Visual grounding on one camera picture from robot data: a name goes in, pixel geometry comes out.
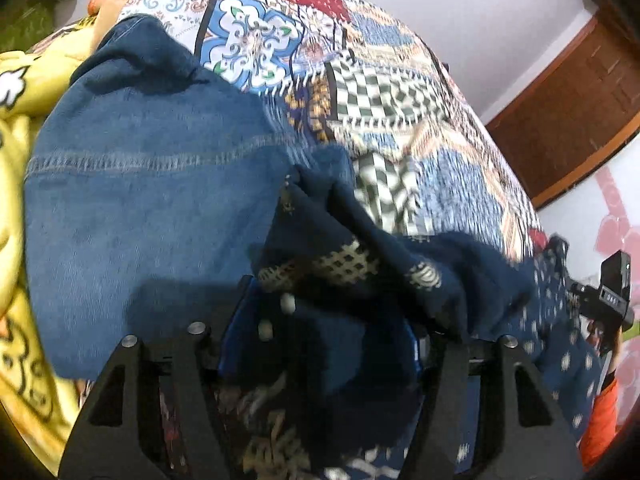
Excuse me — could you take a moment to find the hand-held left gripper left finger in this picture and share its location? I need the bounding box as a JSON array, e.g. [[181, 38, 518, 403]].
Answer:
[[57, 275, 257, 480]]

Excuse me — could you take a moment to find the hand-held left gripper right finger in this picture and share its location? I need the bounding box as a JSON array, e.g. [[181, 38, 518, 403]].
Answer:
[[400, 331, 586, 480]]

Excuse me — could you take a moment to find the navy patterned hooded jacket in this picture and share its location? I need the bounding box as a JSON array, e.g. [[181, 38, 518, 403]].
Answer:
[[220, 150, 621, 480]]

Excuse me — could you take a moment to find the person's right forearm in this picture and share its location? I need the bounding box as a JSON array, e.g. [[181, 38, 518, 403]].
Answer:
[[579, 332, 623, 471]]

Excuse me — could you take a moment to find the blue denim garment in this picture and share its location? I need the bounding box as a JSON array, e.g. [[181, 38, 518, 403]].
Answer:
[[22, 12, 357, 381]]

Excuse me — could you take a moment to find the wooden door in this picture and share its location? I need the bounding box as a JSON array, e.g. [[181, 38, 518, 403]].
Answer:
[[485, 10, 640, 211]]

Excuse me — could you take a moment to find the yellow cartoon blanket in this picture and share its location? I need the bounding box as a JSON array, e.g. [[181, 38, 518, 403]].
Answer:
[[0, 15, 101, 471]]

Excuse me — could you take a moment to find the patchwork bedspread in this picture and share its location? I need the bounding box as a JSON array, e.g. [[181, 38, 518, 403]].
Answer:
[[117, 0, 551, 266]]

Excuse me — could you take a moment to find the green patterned cloth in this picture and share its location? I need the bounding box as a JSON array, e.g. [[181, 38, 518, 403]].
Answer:
[[0, 0, 78, 56]]

